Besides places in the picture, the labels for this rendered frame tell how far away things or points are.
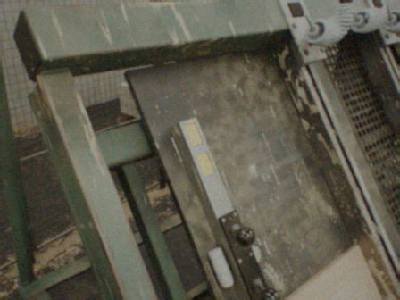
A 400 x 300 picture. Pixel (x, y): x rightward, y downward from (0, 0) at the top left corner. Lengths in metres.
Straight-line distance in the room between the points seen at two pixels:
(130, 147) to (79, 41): 0.25
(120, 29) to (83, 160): 0.26
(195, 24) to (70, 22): 0.28
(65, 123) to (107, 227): 0.20
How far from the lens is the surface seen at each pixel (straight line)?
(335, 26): 1.06
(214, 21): 0.93
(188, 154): 0.83
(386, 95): 1.51
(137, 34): 0.80
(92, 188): 0.71
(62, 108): 0.73
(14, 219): 1.52
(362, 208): 1.14
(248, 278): 0.85
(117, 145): 0.84
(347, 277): 1.13
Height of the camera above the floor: 1.97
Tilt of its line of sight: 25 degrees down
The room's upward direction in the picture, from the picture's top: 1 degrees clockwise
